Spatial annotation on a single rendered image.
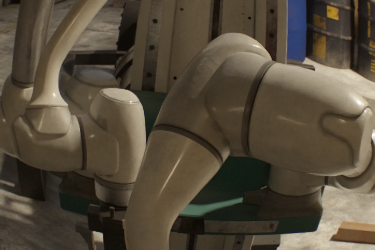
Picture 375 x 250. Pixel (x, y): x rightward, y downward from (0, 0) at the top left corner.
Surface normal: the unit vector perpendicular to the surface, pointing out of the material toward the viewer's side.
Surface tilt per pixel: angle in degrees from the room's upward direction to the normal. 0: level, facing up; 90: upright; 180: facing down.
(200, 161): 74
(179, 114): 46
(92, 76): 6
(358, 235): 90
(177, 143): 53
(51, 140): 66
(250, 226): 90
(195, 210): 0
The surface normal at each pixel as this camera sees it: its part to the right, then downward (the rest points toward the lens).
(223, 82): -0.40, -0.52
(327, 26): -0.31, 0.28
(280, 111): -0.44, -0.13
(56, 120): 0.40, -0.18
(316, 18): -0.65, 0.19
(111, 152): 0.25, 0.32
